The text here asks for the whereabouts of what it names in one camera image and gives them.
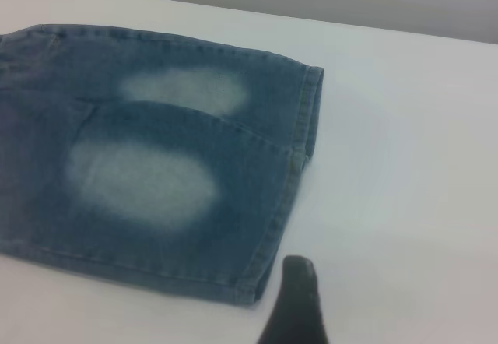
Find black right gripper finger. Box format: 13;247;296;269
255;254;332;344

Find blue denim shorts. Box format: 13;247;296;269
0;23;326;309

